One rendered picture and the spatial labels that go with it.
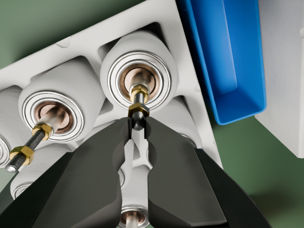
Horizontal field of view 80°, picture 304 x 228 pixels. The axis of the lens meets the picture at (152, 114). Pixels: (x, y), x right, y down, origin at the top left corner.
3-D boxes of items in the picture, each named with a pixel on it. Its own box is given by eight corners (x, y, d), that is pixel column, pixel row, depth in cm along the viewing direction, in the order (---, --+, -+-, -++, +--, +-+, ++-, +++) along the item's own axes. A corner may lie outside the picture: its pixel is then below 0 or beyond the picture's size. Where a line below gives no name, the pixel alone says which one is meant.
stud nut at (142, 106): (130, 100, 15) (129, 104, 14) (150, 103, 15) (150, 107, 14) (126, 120, 16) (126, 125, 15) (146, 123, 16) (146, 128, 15)
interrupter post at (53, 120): (64, 125, 24) (53, 141, 21) (45, 121, 24) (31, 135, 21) (66, 111, 23) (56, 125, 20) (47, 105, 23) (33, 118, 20)
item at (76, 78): (106, 101, 42) (85, 153, 26) (64, 87, 40) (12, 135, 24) (118, 61, 38) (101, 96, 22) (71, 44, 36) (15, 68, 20)
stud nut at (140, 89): (132, 83, 18) (131, 87, 17) (149, 86, 18) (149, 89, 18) (129, 101, 19) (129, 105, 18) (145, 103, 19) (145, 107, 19)
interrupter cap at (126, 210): (160, 212, 34) (161, 216, 34) (136, 231, 37) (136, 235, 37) (127, 197, 32) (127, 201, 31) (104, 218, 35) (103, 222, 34)
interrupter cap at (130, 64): (178, 99, 23) (179, 101, 23) (123, 117, 24) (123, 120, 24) (159, 38, 20) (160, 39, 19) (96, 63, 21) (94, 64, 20)
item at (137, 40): (170, 67, 39) (188, 104, 23) (128, 82, 40) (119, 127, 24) (155, 19, 35) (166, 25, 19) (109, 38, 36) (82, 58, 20)
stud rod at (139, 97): (135, 83, 20) (131, 119, 13) (144, 84, 20) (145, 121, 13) (134, 92, 20) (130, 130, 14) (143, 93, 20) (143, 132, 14)
